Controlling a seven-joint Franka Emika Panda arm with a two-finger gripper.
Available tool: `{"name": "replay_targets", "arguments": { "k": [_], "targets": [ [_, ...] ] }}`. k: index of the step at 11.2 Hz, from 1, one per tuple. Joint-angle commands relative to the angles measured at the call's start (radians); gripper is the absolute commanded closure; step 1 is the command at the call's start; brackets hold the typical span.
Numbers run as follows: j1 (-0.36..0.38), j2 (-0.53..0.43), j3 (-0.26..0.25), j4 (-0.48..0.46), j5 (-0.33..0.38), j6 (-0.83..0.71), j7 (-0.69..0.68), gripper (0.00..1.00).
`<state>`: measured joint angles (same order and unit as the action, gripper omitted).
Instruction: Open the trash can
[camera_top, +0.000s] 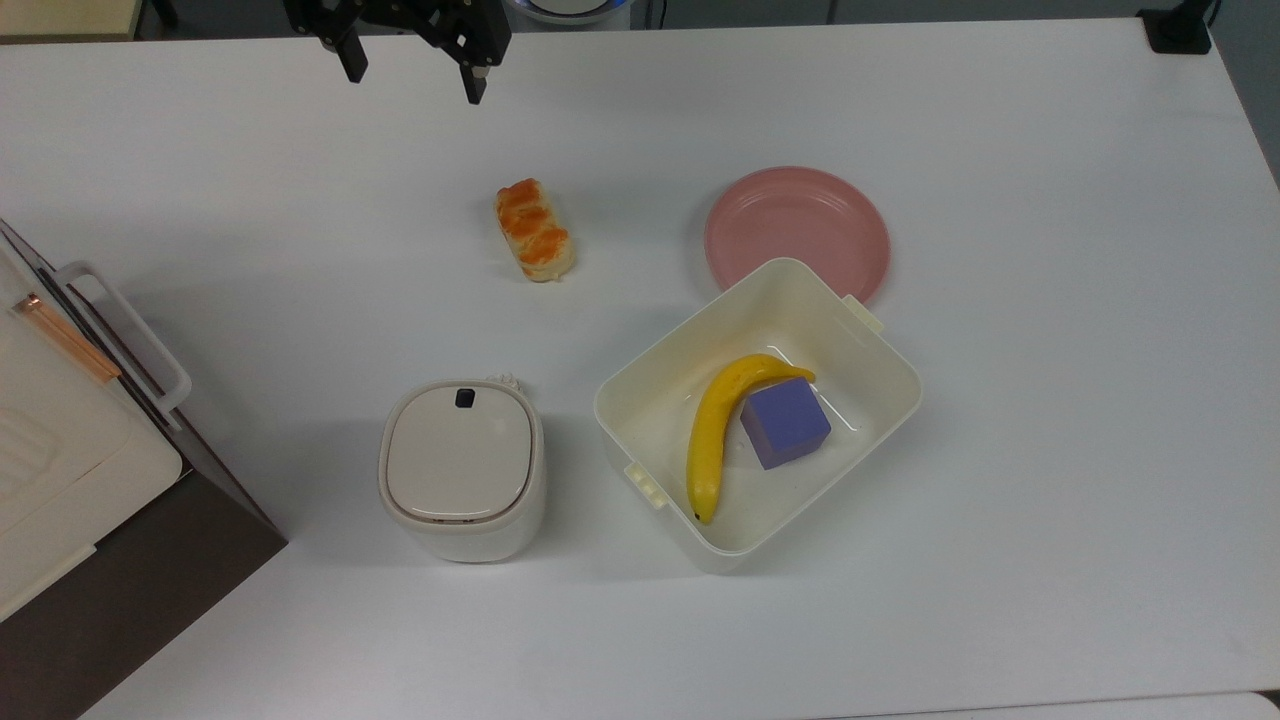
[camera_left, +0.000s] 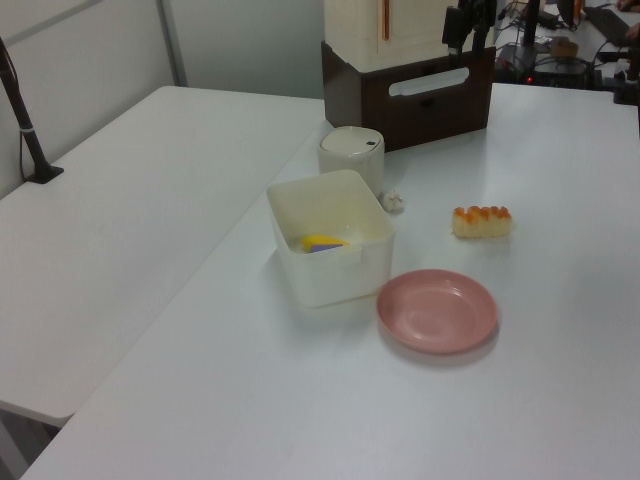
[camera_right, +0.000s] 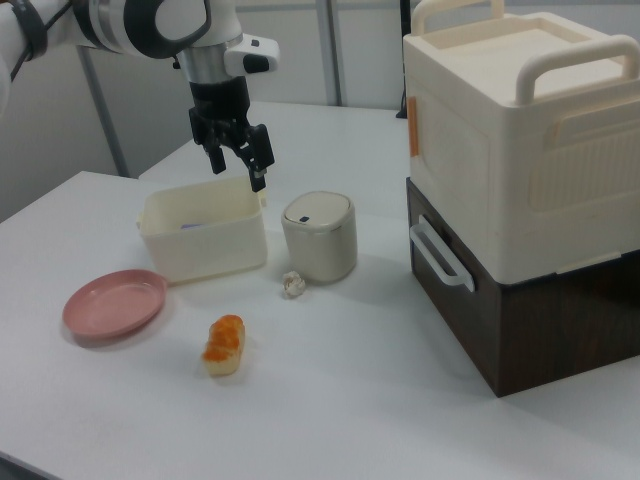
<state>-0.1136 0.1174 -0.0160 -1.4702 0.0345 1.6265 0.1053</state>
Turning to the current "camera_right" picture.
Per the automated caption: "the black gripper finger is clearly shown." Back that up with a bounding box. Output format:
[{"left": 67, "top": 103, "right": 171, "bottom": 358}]
[
  {"left": 234, "top": 124, "right": 276, "bottom": 194},
  {"left": 202, "top": 127, "right": 227, "bottom": 175}
]

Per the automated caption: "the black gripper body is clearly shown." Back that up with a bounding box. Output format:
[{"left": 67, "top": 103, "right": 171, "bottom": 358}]
[{"left": 188, "top": 74, "right": 261, "bottom": 151}]

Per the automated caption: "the small cream lidded trash can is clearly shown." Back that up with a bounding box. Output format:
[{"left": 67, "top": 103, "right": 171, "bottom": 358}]
[{"left": 280, "top": 190, "right": 358, "bottom": 285}]

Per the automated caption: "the cream open plastic storage box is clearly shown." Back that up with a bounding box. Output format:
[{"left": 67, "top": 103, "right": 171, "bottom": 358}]
[{"left": 135, "top": 174, "right": 269, "bottom": 286}]

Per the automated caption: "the crumpled white paper ball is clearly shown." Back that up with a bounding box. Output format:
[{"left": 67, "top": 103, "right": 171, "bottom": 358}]
[{"left": 281, "top": 270, "right": 307, "bottom": 300}]

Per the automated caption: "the orange tape strip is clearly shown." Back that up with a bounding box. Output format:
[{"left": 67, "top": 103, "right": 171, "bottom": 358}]
[{"left": 407, "top": 97, "right": 424, "bottom": 161}]

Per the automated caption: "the pink plastic plate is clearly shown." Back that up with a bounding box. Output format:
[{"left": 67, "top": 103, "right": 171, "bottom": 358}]
[{"left": 62, "top": 268, "right": 169, "bottom": 346}]

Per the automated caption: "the toy sushi with orange roe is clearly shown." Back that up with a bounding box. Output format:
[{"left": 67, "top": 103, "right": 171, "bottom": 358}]
[{"left": 200, "top": 313, "right": 249, "bottom": 377}]

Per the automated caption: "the dark brown wooden drawer cabinet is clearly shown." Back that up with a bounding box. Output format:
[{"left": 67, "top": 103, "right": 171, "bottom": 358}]
[{"left": 405, "top": 177, "right": 640, "bottom": 399}]

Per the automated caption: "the black camera stand pole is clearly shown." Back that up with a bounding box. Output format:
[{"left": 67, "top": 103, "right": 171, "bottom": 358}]
[{"left": 397, "top": 0, "right": 411, "bottom": 120}]

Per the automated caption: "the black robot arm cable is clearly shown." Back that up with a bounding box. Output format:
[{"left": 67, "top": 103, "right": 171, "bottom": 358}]
[{"left": 8, "top": 0, "right": 71, "bottom": 84}]

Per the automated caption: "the white drawer handle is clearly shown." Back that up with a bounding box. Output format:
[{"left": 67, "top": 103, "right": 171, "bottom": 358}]
[{"left": 408, "top": 214, "right": 476, "bottom": 292}]

